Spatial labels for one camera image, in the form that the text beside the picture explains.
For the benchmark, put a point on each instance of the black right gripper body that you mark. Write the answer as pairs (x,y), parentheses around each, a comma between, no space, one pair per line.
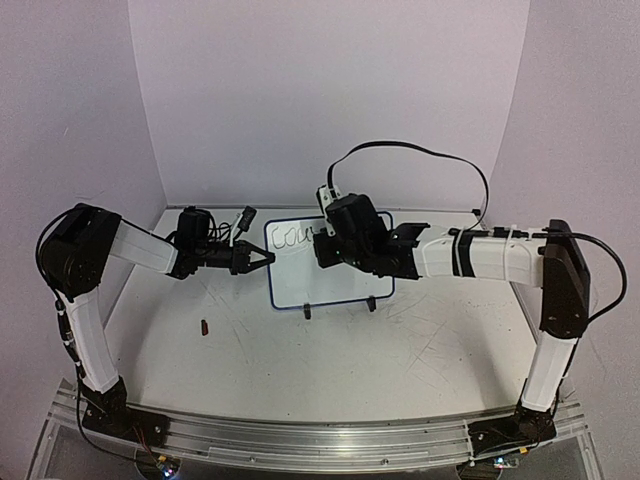
(325,257)

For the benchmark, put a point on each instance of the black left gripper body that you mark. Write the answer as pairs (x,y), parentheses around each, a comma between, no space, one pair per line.
(239,257)

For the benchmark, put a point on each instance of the small blue-framed whiteboard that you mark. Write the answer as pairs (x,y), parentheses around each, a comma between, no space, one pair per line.
(295,278)

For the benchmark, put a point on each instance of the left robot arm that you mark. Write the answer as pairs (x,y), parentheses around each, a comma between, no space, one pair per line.
(71,256)

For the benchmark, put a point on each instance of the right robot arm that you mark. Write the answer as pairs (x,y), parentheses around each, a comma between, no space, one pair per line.
(549,259)

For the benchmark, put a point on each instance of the black whiteboard stand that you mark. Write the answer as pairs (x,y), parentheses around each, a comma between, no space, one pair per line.
(371,303)

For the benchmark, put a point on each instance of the left circuit board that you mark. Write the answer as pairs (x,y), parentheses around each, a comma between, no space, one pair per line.
(167,466)

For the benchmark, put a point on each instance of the circuit board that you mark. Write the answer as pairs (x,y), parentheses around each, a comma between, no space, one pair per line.
(507,461)
(167,466)

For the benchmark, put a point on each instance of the right circuit board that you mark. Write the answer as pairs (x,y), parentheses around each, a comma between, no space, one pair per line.
(507,461)

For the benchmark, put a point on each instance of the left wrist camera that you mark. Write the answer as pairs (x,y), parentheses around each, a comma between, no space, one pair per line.
(241,224)

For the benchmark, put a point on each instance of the aluminium front rail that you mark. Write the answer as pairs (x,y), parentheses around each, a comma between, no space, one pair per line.
(359,447)

